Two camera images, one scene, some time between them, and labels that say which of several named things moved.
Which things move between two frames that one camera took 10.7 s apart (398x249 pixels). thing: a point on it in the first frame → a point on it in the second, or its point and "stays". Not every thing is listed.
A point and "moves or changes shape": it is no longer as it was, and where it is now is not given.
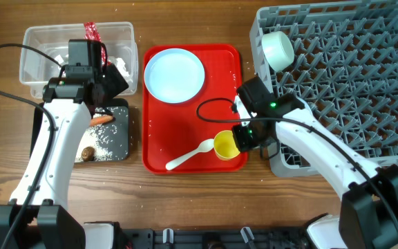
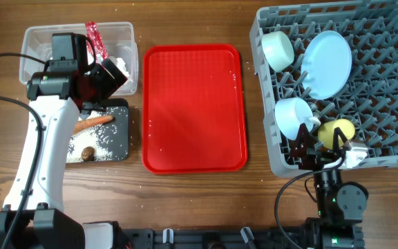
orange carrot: (97, 120) stays
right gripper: (242, 142) → (317, 158)
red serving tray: (179, 137) stays
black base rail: (148, 238) stays
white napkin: (117, 62) stays
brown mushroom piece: (88, 154) stays
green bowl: (278, 50) stays
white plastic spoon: (205, 146) moves or changes shape
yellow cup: (225, 146) → (326, 132)
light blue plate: (174, 75) → (326, 64)
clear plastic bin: (44, 50) stays
